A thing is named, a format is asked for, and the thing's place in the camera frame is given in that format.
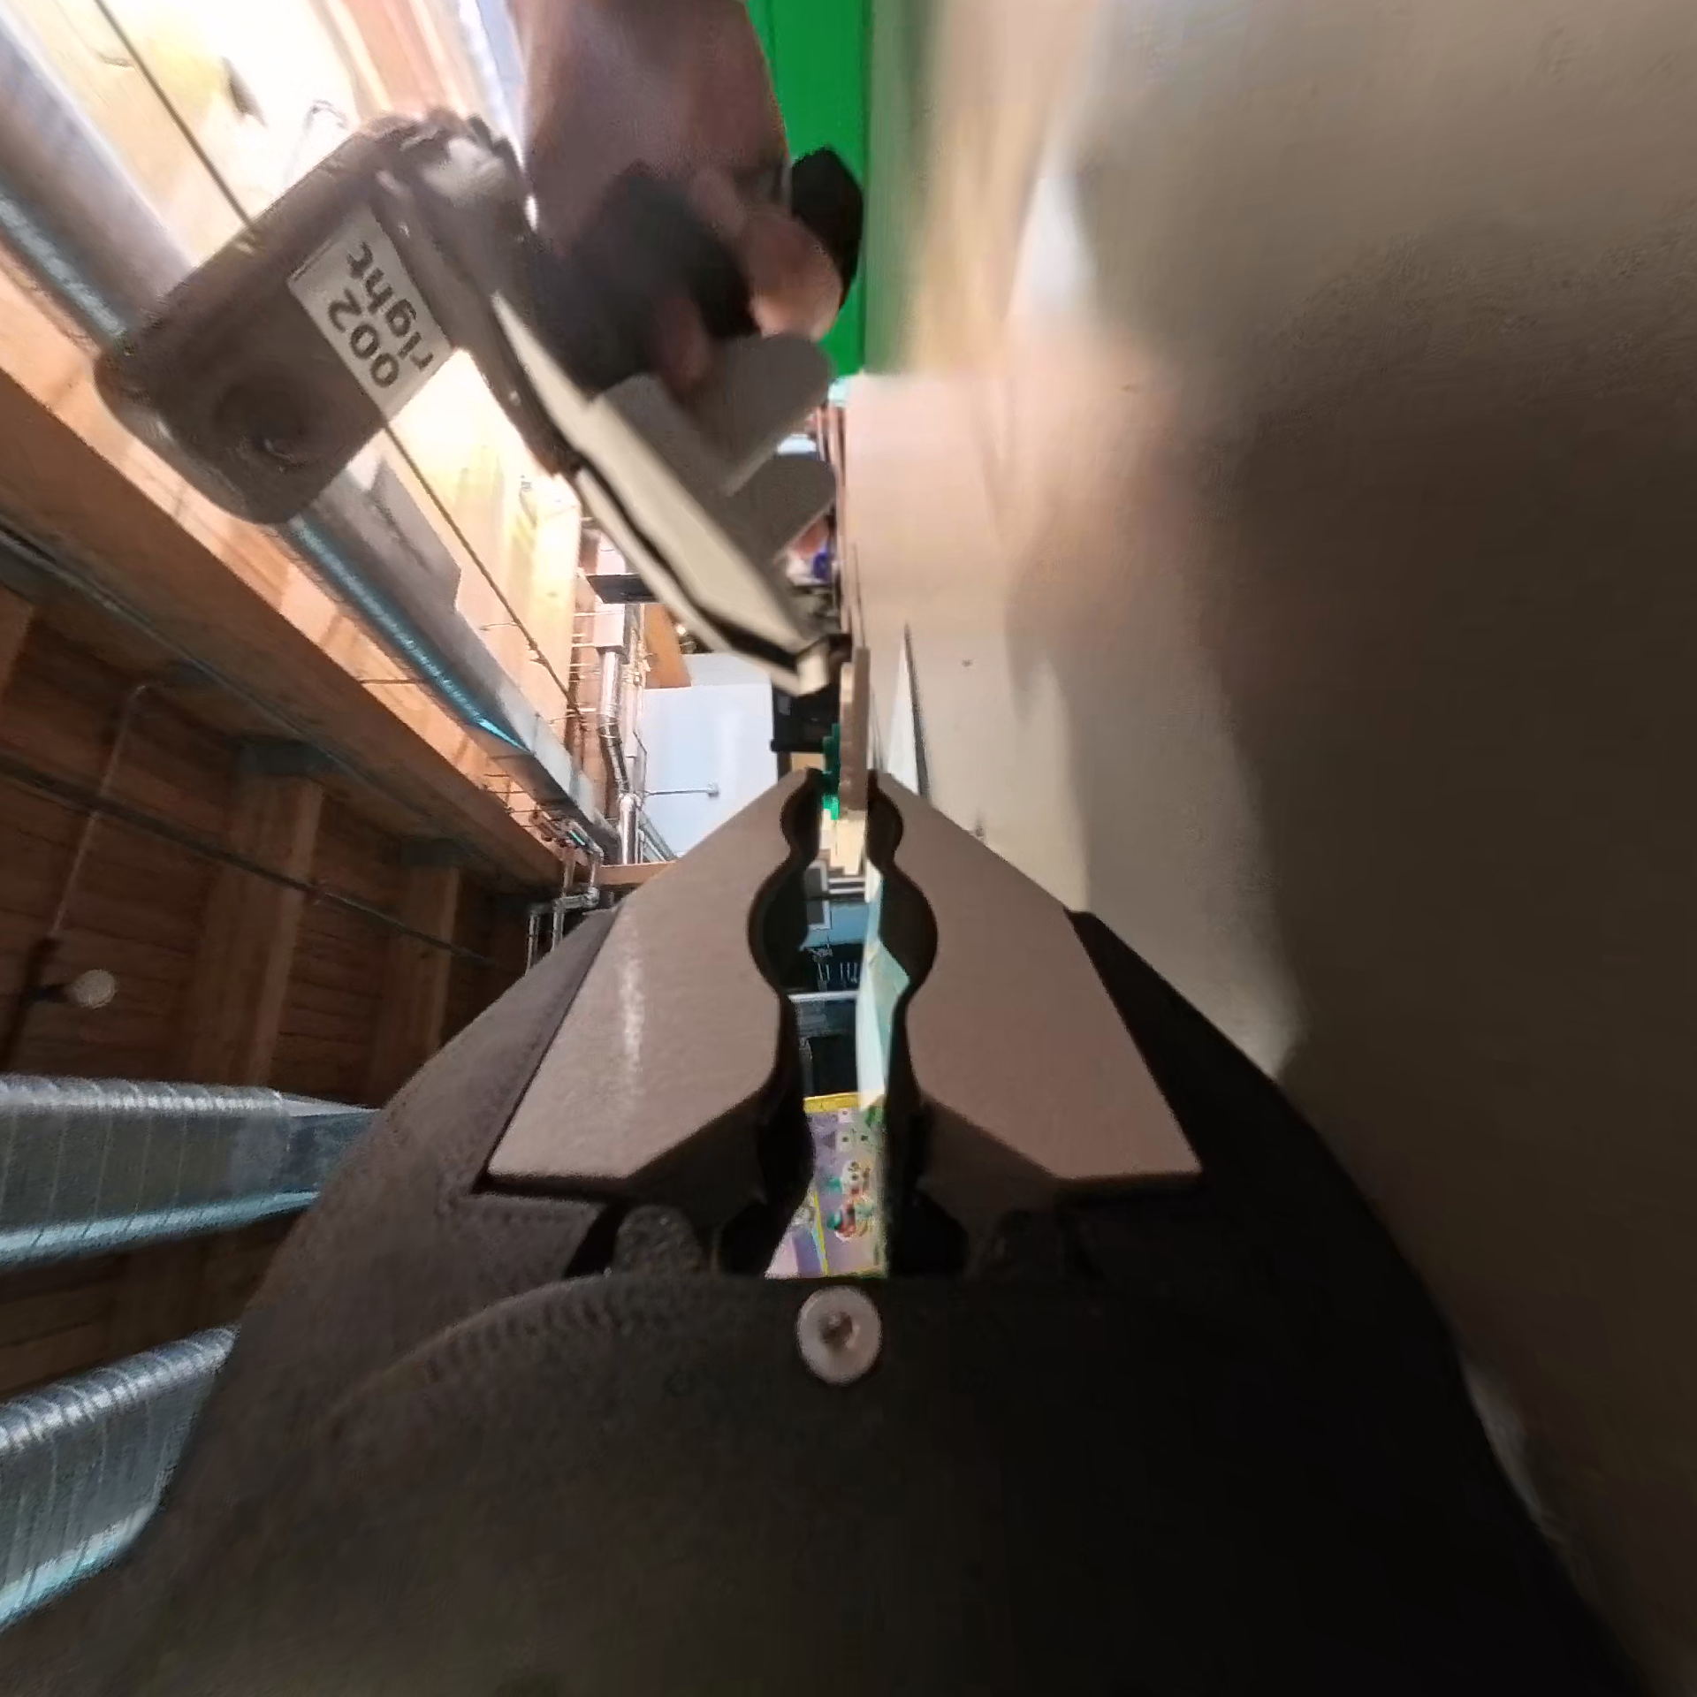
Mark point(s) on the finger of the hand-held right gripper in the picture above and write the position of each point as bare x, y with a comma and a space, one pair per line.
704, 544
689, 606

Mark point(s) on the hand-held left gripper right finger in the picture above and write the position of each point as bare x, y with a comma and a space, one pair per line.
1035, 1061

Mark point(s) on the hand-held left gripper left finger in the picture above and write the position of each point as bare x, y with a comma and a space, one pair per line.
649, 1061

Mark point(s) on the white and green lego assembly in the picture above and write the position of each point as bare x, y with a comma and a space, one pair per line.
854, 716

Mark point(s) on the green plastic bin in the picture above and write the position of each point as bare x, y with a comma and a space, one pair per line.
828, 78

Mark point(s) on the colourful lego set box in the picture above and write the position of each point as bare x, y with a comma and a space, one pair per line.
835, 1193

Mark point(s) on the person's right hand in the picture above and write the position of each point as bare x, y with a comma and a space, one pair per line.
637, 93

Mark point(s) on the bent metal pipes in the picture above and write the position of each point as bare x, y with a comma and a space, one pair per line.
612, 741

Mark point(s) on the long ceiling air duct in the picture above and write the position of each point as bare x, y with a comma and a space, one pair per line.
79, 172

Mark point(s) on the silver air duct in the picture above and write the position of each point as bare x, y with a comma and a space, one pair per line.
132, 1153
93, 1458

